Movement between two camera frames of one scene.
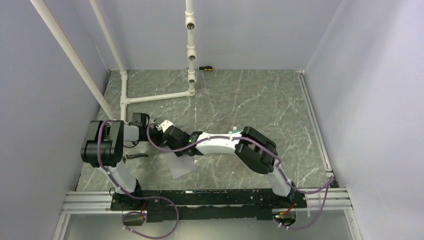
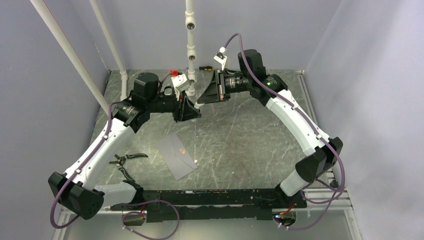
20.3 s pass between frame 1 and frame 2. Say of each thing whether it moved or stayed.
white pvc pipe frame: stayed
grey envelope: stayed
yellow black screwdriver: stayed
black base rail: stayed
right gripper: moved
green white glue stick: moved
